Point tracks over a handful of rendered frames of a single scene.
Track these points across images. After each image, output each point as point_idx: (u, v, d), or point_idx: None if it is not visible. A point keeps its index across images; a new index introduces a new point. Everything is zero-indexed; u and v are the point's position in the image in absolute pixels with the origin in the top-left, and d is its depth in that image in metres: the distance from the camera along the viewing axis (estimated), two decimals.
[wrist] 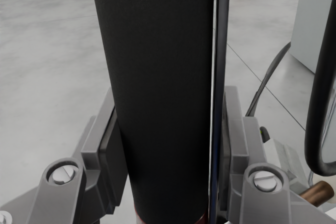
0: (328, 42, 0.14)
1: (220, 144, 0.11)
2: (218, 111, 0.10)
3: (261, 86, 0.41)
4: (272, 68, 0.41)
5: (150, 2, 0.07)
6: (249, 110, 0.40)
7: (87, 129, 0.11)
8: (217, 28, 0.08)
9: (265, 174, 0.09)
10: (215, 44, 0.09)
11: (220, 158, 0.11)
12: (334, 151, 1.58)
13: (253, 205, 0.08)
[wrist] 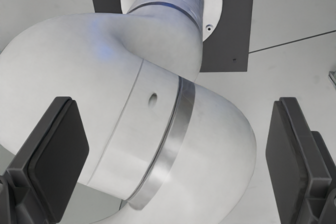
0: None
1: (285, 162, 0.10)
2: None
3: None
4: None
5: None
6: None
7: (27, 143, 0.11)
8: None
9: None
10: None
11: (283, 177, 0.10)
12: None
13: None
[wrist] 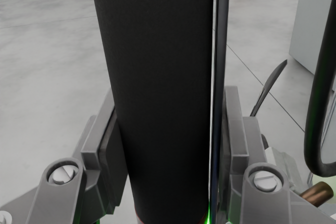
0: (327, 45, 0.14)
1: (220, 144, 0.11)
2: (218, 115, 0.10)
3: None
4: None
5: (150, 9, 0.07)
6: None
7: (87, 129, 0.11)
8: (217, 33, 0.08)
9: (265, 174, 0.09)
10: (215, 49, 0.09)
11: (220, 158, 0.11)
12: (333, 153, 1.60)
13: (253, 205, 0.08)
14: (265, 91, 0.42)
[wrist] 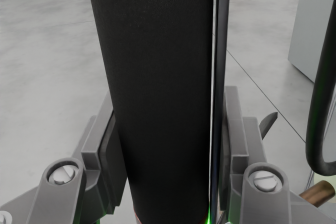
0: (330, 41, 0.14)
1: (220, 144, 0.11)
2: (218, 113, 0.10)
3: None
4: None
5: (148, 3, 0.07)
6: None
7: (87, 129, 0.11)
8: (217, 29, 0.08)
9: (265, 174, 0.09)
10: (215, 45, 0.09)
11: (220, 158, 0.11)
12: None
13: (253, 205, 0.08)
14: None
